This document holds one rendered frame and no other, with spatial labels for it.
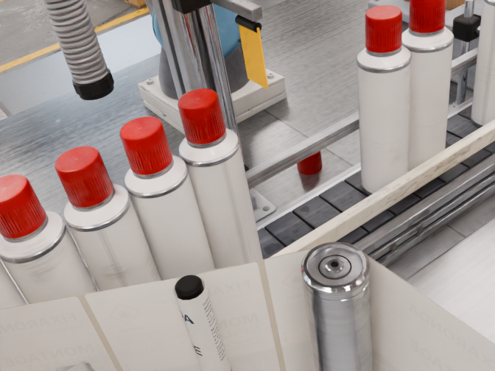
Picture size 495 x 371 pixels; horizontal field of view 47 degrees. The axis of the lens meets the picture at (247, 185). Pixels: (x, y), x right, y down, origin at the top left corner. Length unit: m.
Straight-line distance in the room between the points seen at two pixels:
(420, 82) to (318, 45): 0.51
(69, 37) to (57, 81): 0.70
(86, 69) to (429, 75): 0.33
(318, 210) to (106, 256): 0.27
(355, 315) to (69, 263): 0.22
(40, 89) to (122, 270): 0.76
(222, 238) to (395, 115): 0.21
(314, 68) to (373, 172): 0.42
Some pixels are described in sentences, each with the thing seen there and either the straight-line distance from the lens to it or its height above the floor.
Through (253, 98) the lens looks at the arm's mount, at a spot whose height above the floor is 0.86.
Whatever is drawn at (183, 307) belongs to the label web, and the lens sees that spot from 0.33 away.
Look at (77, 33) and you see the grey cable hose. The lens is 0.49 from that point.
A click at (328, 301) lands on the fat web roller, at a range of 0.31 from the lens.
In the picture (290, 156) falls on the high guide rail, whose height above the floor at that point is 0.96.
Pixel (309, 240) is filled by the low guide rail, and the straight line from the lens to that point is 0.55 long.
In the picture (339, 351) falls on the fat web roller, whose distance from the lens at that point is 0.35.
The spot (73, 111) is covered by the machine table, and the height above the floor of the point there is 0.83.
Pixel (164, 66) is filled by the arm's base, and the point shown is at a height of 0.92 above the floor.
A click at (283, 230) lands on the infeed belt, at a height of 0.88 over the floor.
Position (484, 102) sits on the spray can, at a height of 0.92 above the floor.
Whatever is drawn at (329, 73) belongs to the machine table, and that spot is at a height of 0.83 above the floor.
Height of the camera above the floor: 1.30
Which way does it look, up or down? 38 degrees down
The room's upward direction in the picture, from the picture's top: 11 degrees counter-clockwise
